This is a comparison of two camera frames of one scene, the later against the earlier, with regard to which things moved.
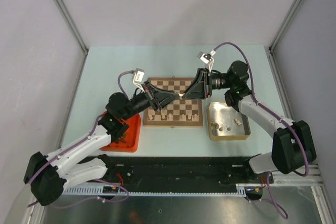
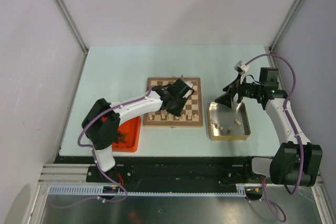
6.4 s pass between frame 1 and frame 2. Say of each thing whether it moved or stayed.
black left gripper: moved
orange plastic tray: stayed
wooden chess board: stayed
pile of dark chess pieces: stayed
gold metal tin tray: stayed
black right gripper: moved
